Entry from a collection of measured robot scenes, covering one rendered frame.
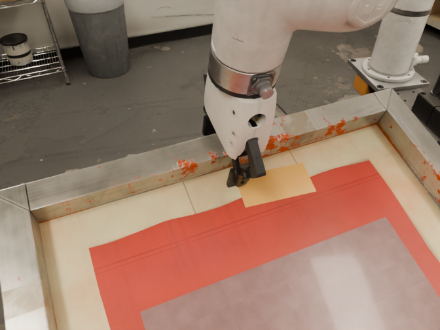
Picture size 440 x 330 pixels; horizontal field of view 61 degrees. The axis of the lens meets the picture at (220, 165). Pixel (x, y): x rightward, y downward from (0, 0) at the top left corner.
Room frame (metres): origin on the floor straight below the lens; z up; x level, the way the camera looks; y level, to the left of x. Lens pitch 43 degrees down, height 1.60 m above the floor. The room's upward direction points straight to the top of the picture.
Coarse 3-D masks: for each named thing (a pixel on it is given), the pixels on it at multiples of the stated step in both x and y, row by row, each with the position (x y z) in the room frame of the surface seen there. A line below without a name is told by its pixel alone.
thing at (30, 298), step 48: (384, 96) 0.50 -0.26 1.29; (192, 144) 0.38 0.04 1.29; (288, 144) 0.41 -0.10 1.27; (432, 144) 0.42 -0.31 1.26; (0, 192) 0.29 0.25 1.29; (48, 192) 0.30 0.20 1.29; (96, 192) 0.30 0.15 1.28; (432, 192) 0.36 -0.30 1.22; (0, 240) 0.24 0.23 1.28; (48, 288) 0.21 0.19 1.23
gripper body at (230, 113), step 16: (208, 80) 0.39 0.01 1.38; (208, 96) 0.39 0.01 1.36; (224, 96) 0.34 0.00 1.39; (240, 96) 0.32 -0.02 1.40; (256, 96) 0.32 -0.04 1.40; (272, 96) 0.33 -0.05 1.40; (208, 112) 0.39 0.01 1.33; (224, 112) 0.34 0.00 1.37; (240, 112) 0.32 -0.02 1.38; (256, 112) 0.32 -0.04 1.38; (272, 112) 0.33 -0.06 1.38; (224, 128) 0.34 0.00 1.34; (240, 128) 0.32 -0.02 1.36; (256, 128) 0.32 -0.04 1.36; (224, 144) 0.35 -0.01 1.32; (240, 144) 0.32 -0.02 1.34
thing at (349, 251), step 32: (320, 192) 0.35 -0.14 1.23; (352, 192) 0.36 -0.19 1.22; (384, 192) 0.36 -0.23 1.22; (288, 224) 0.30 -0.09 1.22; (320, 224) 0.31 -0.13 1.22; (352, 224) 0.31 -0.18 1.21; (384, 224) 0.31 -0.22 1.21; (288, 256) 0.26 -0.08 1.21; (320, 256) 0.27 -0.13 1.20; (352, 256) 0.27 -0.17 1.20; (384, 256) 0.27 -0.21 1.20; (416, 256) 0.27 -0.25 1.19; (320, 288) 0.23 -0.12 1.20; (352, 288) 0.23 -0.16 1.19; (384, 288) 0.23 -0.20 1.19; (416, 288) 0.23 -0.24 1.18; (320, 320) 0.19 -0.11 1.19; (352, 320) 0.19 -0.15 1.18; (384, 320) 0.20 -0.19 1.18; (416, 320) 0.20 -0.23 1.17
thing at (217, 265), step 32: (160, 224) 0.29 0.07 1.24; (192, 224) 0.29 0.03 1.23; (224, 224) 0.30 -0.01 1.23; (256, 224) 0.30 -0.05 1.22; (96, 256) 0.25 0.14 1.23; (128, 256) 0.25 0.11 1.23; (160, 256) 0.25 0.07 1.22; (192, 256) 0.25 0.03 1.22; (224, 256) 0.26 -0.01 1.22; (256, 256) 0.26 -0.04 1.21; (128, 288) 0.21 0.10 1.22; (160, 288) 0.22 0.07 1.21; (192, 288) 0.22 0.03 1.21; (224, 288) 0.22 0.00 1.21; (256, 288) 0.22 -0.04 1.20; (288, 288) 0.22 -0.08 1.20; (128, 320) 0.18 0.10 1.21; (160, 320) 0.18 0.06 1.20; (192, 320) 0.19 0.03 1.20; (224, 320) 0.19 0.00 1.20; (256, 320) 0.19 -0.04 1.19; (288, 320) 0.19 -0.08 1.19
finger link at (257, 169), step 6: (252, 138) 0.33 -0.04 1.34; (246, 144) 0.33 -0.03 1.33; (252, 144) 0.33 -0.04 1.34; (258, 144) 0.33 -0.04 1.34; (246, 150) 0.33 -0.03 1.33; (252, 150) 0.32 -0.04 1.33; (258, 150) 0.32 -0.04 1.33; (252, 156) 0.31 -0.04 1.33; (258, 156) 0.32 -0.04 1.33; (252, 162) 0.31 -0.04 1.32; (258, 162) 0.31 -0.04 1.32; (252, 168) 0.31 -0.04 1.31; (258, 168) 0.31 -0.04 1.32; (264, 168) 0.31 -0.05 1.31; (252, 174) 0.31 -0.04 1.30; (258, 174) 0.30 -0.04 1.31; (264, 174) 0.30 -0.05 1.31
